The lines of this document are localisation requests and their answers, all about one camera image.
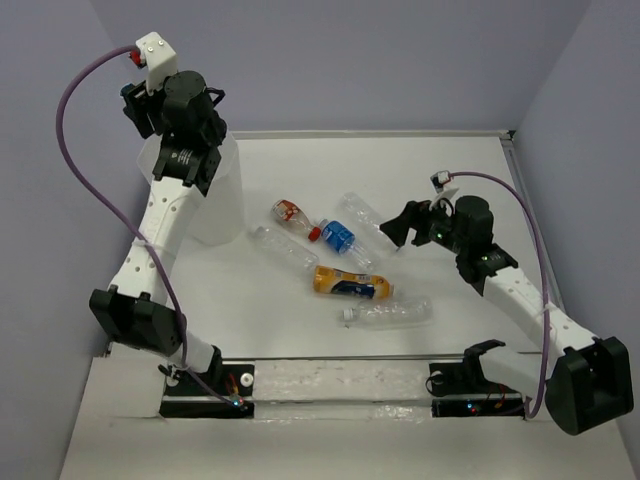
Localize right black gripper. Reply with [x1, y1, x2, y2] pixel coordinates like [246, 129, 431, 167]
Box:
[377, 194, 467, 256]

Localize blue label Pocari Sweat bottle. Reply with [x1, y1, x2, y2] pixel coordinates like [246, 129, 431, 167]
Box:
[319, 219, 380, 272]

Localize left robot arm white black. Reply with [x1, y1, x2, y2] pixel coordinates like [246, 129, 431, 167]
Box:
[89, 71, 227, 395]

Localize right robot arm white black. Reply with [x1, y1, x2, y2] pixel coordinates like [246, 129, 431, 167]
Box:
[380, 196, 634, 435]

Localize white octagonal plastic bin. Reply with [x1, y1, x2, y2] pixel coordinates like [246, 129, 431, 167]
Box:
[137, 134, 244, 250]

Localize clear bottle white cap front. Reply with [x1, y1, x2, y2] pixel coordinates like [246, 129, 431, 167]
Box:
[338, 297, 433, 330]

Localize orange label bottle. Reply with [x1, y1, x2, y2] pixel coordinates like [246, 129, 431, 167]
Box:
[313, 265, 395, 299]

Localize red label red cap bottle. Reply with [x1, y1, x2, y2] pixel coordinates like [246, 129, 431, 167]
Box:
[271, 199, 321, 242]

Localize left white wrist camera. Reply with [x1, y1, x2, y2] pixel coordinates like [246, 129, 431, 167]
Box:
[131, 32, 178, 95]

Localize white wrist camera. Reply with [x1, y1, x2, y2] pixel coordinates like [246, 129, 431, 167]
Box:
[430, 170, 459, 209]
[131, 32, 178, 95]

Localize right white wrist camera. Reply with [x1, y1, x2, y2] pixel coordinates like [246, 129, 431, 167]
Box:
[430, 170, 459, 209]

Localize metal rail front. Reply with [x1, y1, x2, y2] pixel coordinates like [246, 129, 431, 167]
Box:
[223, 353, 463, 363]

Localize aluminium frame rail right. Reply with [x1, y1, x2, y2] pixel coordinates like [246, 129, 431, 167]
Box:
[499, 130, 586, 356]

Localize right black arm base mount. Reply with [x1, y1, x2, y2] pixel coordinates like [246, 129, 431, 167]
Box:
[425, 361, 525, 418]

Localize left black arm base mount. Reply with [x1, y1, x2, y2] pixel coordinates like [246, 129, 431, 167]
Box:
[158, 361, 255, 419]

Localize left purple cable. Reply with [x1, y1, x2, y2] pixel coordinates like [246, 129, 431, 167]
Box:
[54, 44, 241, 404]

